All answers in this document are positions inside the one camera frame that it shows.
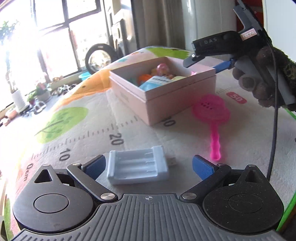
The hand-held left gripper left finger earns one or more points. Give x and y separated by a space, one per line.
94 166

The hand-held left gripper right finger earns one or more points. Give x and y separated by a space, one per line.
203 166

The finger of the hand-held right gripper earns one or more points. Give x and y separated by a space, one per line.
222 66
192 60

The pale blue battery charger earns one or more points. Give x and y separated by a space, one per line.
136 166

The blue sand bag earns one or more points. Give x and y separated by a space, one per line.
155 83

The pink toy net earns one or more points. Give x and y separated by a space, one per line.
211 109

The pink cardboard box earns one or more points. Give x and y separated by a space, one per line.
171 102

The orange plastic toy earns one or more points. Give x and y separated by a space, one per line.
144 79

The person's right forearm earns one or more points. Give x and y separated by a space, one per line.
288 67

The person's right hand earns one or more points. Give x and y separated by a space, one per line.
254 85

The yellow toy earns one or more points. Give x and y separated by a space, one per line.
179 77

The pink doll toy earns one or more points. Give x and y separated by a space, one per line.
163 69

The printed play mat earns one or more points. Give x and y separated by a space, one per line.
81 129

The grey curtain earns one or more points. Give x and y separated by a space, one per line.
159 23

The leaning framed boards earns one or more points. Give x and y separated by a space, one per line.
120 25

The row of shoes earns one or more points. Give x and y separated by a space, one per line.
57 90

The potted pink orchid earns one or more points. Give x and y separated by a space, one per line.
42 93

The blue plastic basin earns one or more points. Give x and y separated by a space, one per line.
84 76

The tall plant in white pot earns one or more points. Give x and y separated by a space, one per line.
19 100

